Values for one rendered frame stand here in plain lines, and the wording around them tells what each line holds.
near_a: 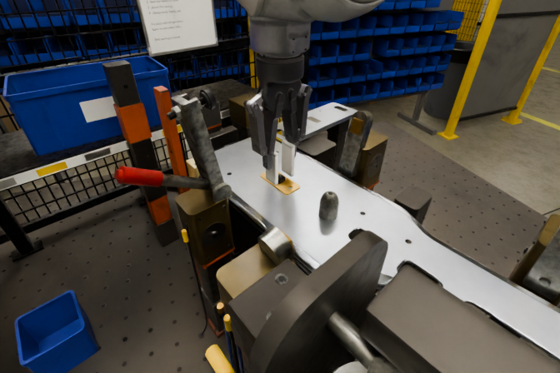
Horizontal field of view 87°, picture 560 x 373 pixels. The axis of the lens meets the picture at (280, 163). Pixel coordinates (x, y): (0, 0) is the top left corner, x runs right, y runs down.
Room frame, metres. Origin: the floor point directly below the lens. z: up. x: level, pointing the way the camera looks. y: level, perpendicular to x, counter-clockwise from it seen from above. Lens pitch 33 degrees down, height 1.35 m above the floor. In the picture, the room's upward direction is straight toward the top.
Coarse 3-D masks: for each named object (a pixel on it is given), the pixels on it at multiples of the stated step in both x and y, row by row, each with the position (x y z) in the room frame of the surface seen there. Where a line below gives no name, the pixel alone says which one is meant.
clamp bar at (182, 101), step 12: (180, 96) 0.37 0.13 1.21; (204, 96) 0.37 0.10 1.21; (180, 108) 0.35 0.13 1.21; (192, 108) 0.35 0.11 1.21; (180, 120) 0.36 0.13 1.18; (192, 120) 0.35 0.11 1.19; (192, 132) 0.34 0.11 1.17; (204, 132) 0.36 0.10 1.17; (192, 144) 0.36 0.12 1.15; (204, 144) 0.35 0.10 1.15; (192, 156) 0.37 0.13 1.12; (204, 156) 0.35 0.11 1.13; (204, 168) 0.35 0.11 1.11; (216, 168) 0.36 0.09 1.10; (216, 180) 0.36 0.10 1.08
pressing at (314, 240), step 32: (224, 160) 0.55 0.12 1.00; (256, 160) 0.55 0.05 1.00; (256, 192) 0.43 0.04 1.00; (320, 192) 0.43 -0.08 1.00; (352, 192) 0.43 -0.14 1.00; (256, 224) 0.35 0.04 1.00; (288, 224) 0.35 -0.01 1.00; (320, 224) 0.35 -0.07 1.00; (352, 224) 0.35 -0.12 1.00; (384, 224) 0.35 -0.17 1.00; (416, 224) 0.35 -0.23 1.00; (320, 256) 0.28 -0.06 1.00; (416, 256) 0.28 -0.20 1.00; (448, 256) 0.28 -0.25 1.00; (448, 288) 0.23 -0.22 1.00; (480, 288) 0.23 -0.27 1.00; (512, 288) 0.23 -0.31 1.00; (512, 320) 0.19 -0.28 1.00; (544, 320) 0.19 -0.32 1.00
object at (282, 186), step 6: (264, 174) 0.49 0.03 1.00; (282, 174) 0.49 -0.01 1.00; (282, 180) 0.46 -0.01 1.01; (288, 180) 0.47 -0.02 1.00; (276, 186) 0.45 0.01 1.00; (282, 186) 0.45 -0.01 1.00; (288, 186) 0.45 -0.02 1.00; (294, 186) 0.45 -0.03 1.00; (282, 192) 0.43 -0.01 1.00; (288, 192) 0.43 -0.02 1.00
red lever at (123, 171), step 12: (120, 168) 0.30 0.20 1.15; (132, 168) 0.30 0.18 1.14; (120, 180) 0.29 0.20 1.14; (132, 180) 0.29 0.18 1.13; (144, 180) 0.30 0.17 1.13; (156, 180) 0.31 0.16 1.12; (168, 180) 0.32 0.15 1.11; (180, 180) 0.33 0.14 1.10; (192, 180) 0.35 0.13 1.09; (204, 180) 0.37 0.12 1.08
